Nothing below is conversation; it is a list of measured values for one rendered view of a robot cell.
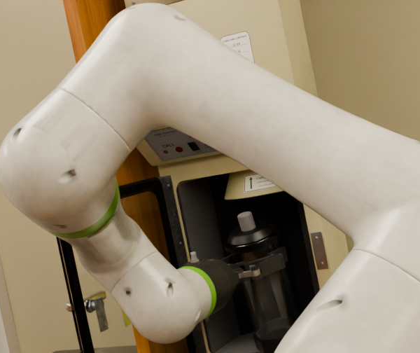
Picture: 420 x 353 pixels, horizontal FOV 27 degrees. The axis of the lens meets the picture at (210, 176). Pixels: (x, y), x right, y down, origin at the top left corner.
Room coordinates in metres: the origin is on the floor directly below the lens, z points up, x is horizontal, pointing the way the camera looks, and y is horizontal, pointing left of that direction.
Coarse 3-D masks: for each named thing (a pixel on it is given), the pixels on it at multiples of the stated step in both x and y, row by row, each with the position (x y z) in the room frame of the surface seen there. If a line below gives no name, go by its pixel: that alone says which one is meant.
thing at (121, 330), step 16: (144, 192) 1.68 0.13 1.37; (128, 208) 1.64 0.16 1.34; (144, 208) 1.68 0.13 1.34; (144, 224) 1.67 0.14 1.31; (160, 224) 1.71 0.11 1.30; (160, 240) 1.70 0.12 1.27; (64, 272) 1.48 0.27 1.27; (80, 272) 1.51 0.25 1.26; (96, 288) 1.53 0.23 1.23; (112, 304) 1.56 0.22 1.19; (96, 320) 1.52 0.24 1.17; (112, 320) 1.55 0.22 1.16; (128, 320) 1.59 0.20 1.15; (96, 336) 1.51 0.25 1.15; (112, 336) 1.54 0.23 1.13; (128, 336) 1.58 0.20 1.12; (80, 352) 1.48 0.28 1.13; (96, 352) 1.50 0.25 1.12; (112, 352) 1.54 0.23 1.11; (128, 352) 1.57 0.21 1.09; (144, 352) 1.61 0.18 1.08; (160, 352) 1.64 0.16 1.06; (176, 352) 1.68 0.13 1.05
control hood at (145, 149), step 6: (138, 144) 1.68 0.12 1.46; (144, 144) 1.68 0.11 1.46; (144, 150) 1.69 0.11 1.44; (150, 150) 1.69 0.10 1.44; (144, 156) 1.71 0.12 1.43; (150, 156) 1.70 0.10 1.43; (156, 156) 1.70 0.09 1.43; (192, 156) 1.68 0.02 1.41; (198, 156) 1.68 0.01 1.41; (204, 156) 1.68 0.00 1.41; (150, 162) 1.72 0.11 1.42; (156, 162) 1.72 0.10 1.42; (162, 162) 1.71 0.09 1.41; (168, 162) 1.71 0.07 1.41
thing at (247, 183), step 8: (232, 176) 1.73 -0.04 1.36; (240, 176) 1.70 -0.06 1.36; (248, 176) 1.69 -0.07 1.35; (256, 176) 1.68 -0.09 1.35; (232, 184) 1.72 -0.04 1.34; (240, 184) 1.70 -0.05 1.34; (248, 184) 1.69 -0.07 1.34; (256, 184) 1.68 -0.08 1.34; (264, 184) 1.68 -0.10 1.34; (272, 184) 1.67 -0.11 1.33; (232, 192) 1.71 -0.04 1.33; (240, 192) 1.69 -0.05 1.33; (248, 192) 1.68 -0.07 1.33; (256, 192) 1.67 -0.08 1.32; (264, 192) 1.67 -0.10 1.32; (272, 192) 1.67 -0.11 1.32
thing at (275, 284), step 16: (240, 256) 1.62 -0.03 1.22; (256, 256) 1.61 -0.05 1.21; (256, 288) 1.62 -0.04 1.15; (272, 288) 1.62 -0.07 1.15; (288, 288) 1.64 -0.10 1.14; (256, 304) 1.63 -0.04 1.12; (272, 304) 1.62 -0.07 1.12; (288, 304) 1.64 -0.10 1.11; (256, 320) 1.64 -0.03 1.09; (272, 320) 1.63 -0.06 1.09; (288, 320) 1.63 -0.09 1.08; (256, 336) 1.67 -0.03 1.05; (272, 336) 1.63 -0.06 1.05
